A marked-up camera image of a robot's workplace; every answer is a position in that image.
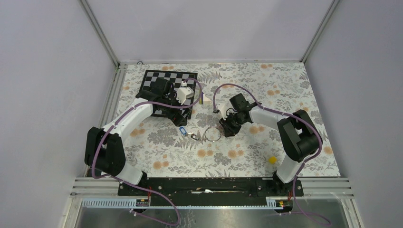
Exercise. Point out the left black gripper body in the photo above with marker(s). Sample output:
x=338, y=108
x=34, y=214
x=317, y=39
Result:
x=173, y=114

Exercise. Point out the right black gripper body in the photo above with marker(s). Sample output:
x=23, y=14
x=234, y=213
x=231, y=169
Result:
x=232, y=123

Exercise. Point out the blue tag key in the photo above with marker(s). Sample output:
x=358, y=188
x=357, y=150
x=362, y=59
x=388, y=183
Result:
x=184, y=132

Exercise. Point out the metal keyring with keys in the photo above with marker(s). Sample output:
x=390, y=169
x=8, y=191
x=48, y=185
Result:
x=213, y=134

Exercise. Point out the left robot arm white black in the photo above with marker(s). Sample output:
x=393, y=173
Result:
x=104, y=146

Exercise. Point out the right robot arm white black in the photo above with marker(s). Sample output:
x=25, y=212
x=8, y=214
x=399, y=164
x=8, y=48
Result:
x=300, y=138

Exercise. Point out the black white chessboard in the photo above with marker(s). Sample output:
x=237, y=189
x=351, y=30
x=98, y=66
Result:
x=163, y=86

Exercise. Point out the green white small block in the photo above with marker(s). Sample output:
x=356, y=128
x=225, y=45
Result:
x=204, y=100

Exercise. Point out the floral patterned mat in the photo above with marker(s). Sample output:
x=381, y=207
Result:
x=158, y=148

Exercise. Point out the yellow small cube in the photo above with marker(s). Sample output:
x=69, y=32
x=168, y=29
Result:
x=272, y=160

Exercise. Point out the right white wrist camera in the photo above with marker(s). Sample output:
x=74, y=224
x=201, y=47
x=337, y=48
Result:
x=224, y=110

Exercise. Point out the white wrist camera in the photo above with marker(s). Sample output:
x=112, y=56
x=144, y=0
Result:
x=183, y=93
x=224, y=110

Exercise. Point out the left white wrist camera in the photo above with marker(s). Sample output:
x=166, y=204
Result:
x=183, y=93

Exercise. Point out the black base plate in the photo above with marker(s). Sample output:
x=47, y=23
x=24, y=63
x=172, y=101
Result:
x=212, y=190

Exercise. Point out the white slotted cable duct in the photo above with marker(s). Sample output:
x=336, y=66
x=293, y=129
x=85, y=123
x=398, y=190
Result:
x=133, y=203

